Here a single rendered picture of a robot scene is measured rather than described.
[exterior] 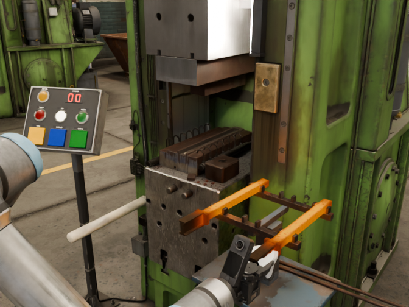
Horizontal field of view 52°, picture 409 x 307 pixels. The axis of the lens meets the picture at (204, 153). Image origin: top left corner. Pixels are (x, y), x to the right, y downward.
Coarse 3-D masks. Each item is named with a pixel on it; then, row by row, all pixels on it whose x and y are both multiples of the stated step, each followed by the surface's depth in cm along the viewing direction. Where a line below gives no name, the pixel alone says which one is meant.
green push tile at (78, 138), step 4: (72, 132) 179; (76, 132) 178; (80, 132) 178; (84, 132) 178; (72, 136) 178; (76, 136) 178; (80, 136) 178; (84, 136) 177; (72, 140) 178; (76, 140) 178; (80, 140) 177; (84, 140) 177; (72, 144) 178; (76, 144) 177; (80, 144) 177; (84, 144) 177; (84, 148) 177
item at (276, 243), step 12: (324, 204) 130; (300, 216) 123; (312, 216) 123; (288, 228) 116; (300, 228) 118; (264, 240) 110; (276, 240) 111; (288, 240) 114; (252, 252) 105; (264, 252) 105
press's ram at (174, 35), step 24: (144, 0) 155; (168, 0) 149; (192, 0) 143; (216, 0) 142; (240, 0) 153; (168, 24) 152; (192, 24) 145; (216, 24) 145; (240, 24) 157; (168, 48) 155; (192, 48) 148; (216, 48) 148; (240, 48) 161
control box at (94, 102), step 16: (32, 96) 186; (48, 96) 184; (64, 96) 183; (80, 96) 182; (96, 96) 180; (32, 112) 185; (48, 112) 183; (80, 112) 180; (96, 112) 179; (48, 128) 182; (64, 128) 181; (80, 128) 179; (96, 128) 178; (96, 144) 180
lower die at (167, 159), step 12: (204, 132) 196; (216, 132) 193; (240, 132) 192; (180, 144) 180; (192, 144) 174; (204, 144) 174; (216, 144) 176; (228, 144) 178; (168, 156) 171; (180, 156) 167; (192, 156) 163; (204, 156) 165; (180, 168) 169; (192, 168) 165
